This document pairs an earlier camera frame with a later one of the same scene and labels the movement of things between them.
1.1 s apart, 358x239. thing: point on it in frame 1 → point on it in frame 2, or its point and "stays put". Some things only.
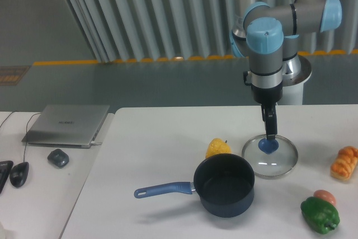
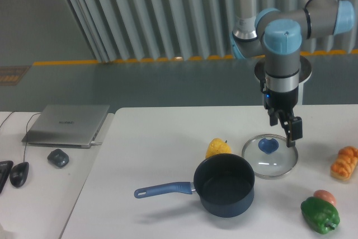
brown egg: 325,195 stays put
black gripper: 267,97 → 285,102
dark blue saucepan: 225,183 stays put
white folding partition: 131,15 stays put
